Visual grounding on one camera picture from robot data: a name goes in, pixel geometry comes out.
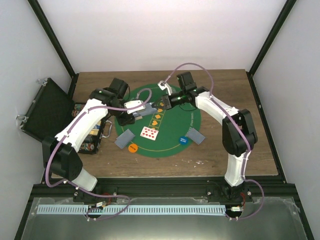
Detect dealt blue patterned card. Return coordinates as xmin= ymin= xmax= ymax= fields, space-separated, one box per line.
xmin=114 ymin=129 xmax=135 ymax=149

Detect nine of diamonds card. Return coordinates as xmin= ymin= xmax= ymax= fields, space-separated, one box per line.
xmin=140 ymin=126 xmax=159 ymax=141

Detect orange big blind button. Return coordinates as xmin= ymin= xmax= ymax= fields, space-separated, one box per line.
xmin=128 ymin=143 xmax=139 ymax=153

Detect cards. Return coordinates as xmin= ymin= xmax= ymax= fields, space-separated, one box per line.
xmin=186 ymin=128 xmax=206 ymax=145

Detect blue small blind button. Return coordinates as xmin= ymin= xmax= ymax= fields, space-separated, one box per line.
xmin=179 ymin=136 xmax=189 ymax=145

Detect deck of grey cards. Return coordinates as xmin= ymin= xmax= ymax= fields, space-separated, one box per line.
xmin=133 ymin=102 xmax=157 ymax=119

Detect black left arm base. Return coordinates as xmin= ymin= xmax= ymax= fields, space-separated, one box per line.
xmin=72 ymin=184 xmax=118 ymax=203

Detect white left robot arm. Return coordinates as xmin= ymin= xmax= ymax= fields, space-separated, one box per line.
xmin=42 ymin=78 xmax=148 ymax=202

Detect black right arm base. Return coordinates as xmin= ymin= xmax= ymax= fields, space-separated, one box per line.
xmin=206 ymin=180 xmax=252 ymax=203

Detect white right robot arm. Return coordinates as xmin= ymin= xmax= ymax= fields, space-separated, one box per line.
xmin=156 ymin=71 xmax=258 ymax=202

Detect round green poker mat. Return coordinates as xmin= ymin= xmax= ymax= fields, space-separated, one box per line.
xmin=114 ymin=83 xmax=202 ymax=159

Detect black poker set case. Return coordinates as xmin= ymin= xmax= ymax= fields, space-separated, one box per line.
xmin=16 ymin=77 xmax=112 ymax=155

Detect chrome case handle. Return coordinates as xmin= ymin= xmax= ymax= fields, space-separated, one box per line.
xmin=101 ymin=120 xmax=113 ymax=138

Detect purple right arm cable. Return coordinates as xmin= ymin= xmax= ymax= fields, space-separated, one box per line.
xmin=164 ymin=62 xmax=265 ymax=222

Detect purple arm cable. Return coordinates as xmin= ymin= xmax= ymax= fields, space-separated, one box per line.
xmin=44 ymin=87 xmax=153 ymax=222
xmin=164 ymin=62 xmax=265 ymax=222

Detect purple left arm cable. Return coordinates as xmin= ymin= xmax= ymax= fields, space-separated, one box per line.
xmin=44 ymin=87 xmax=153 ymax=222

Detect light blue slotted rail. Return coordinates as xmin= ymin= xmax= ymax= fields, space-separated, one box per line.
xmin=36 ymin=204 xmax=226 ymax=216

